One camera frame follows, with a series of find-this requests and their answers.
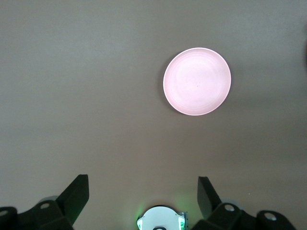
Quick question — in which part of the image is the pink round plate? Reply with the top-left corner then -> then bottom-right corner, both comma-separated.
163,47 -> 232,116

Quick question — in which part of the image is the brown table mat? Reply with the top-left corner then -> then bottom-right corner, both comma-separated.
0,0 -> 307,230

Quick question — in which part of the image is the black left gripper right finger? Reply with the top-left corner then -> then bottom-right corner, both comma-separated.
191,176 -> 259,230

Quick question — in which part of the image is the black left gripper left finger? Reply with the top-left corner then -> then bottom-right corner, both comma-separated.
16,174 -> 90,230

